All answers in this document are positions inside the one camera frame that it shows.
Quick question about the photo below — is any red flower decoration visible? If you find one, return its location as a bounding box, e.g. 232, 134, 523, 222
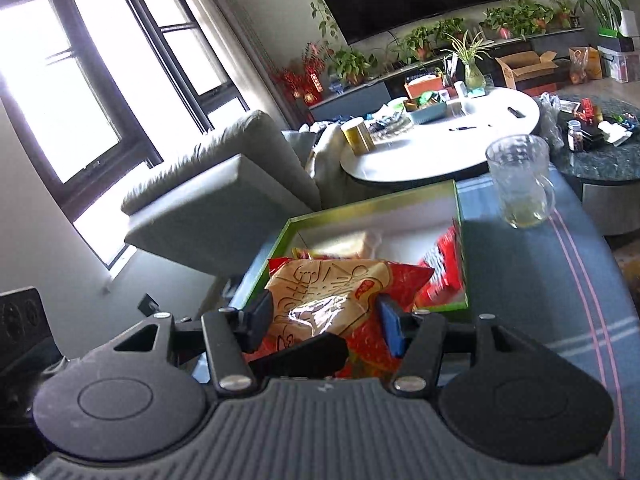
272, 42, 333, 106

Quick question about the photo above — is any tall plant in white pot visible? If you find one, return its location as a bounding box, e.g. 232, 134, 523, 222
570, 0, 640, 38

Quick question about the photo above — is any crumpled white tissue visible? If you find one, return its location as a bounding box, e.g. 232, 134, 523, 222
597, 120, 633, 147

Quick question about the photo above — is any clear plastic bag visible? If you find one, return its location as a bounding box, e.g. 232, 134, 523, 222
537, 92, 564, 149

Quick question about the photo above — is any black box green lid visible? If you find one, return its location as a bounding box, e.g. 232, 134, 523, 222
597, 27, 636, 53

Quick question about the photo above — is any beige and red snack packet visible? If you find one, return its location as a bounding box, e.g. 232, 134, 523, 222
245, 256, 436, 380

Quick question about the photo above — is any open cardboard box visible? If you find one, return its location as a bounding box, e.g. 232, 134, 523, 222
495, 51, 560, 91

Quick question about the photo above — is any dark round marble table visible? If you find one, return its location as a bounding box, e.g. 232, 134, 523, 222
542, 95, 640, 238

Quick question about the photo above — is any yellow green snack packet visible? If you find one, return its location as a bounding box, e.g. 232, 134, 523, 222
291, 247, 366, 261

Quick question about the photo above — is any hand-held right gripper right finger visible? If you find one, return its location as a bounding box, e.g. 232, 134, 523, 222
377, 295, 565, 395

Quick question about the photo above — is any light blue tray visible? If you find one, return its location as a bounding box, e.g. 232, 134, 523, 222
407, 100, 448, 125

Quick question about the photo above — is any dark framed window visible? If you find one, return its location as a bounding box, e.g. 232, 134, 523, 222
0, 0, 251, 268

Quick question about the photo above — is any clear glass mug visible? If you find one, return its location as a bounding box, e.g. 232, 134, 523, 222
485, 134, 557, 229

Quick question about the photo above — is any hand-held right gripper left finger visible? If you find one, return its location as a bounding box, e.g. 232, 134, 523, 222
82, 290, 274, 395

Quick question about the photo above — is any yellow shopping bag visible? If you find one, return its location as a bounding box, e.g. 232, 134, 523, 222
569, 46, 604, 85

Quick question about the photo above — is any green ivy vine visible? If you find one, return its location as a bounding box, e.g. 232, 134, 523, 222
292, 0, 343, 43

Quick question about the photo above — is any small red box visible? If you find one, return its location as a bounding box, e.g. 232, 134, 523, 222
575, 100, 607, 122

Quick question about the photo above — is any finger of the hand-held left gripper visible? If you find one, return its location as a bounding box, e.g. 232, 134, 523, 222
247, 334, 350, 379

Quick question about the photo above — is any green cardboard box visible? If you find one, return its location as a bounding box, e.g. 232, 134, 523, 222
234, 179, 470, 311

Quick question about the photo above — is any green potted plant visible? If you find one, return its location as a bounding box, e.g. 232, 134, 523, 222
520, 2, 556, 31
400, 25, 443, 61
327, 47, 378, 86
480, 5, 526, 41
550, 0, 581, 28

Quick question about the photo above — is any beige curtain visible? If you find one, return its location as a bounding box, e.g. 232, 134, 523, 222
167, 0, 306, 131

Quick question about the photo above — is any white oval coffee table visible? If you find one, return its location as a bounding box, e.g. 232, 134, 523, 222
340, 85, 542, 195

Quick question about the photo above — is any glass dish of sweets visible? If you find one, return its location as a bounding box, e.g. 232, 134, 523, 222
367, 110, 415, 137

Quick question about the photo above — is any orange box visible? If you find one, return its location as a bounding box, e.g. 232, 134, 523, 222
404, 76, 446, 101

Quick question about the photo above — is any low grey television cabinet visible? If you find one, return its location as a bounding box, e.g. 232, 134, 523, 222
306, 27, 588, 111

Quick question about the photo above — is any yellow can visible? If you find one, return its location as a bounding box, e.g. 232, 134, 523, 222
341, 117, 376, 156

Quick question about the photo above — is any spider plant in glass vase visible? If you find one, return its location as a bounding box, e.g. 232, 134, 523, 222
442, 30, 493, 92

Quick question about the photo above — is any beige brown snack packet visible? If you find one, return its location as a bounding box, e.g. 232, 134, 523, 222
317, 232, 386, 261

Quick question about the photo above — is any red white-lettered snack packet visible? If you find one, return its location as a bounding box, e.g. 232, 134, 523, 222
414, 218, 465, 307

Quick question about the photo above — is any clear storage box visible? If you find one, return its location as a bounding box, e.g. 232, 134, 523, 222
597, 45, 640, 85

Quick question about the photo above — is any grey sofa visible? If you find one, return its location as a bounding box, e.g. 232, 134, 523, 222
121, 109, 341, 277

